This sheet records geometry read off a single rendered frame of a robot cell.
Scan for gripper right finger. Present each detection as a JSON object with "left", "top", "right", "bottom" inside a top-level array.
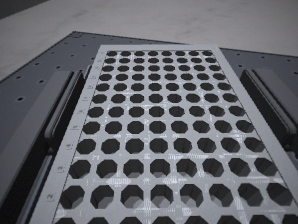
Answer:
[{"left": 239, "top": 68, "right": 298, "bottom": 158}]

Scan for grey perforated base plate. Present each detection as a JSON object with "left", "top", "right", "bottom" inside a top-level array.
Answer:
[{"left": 0, "top": 31, "right": 298, "bottom": 224}]

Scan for black rectangular frame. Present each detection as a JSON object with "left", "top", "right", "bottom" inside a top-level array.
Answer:
[{"left": 21, "top": 65, "right": 92, "bottom": 224}]

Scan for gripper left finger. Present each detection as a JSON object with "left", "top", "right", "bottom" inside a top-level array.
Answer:
[{"left": 0, "top": 71, "right": 85, "bottom": 224}]

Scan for grey perforated metal plate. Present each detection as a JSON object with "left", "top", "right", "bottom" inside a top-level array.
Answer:
[{"left": 29, "top": 44, "right": 298, "bottom": 224}]

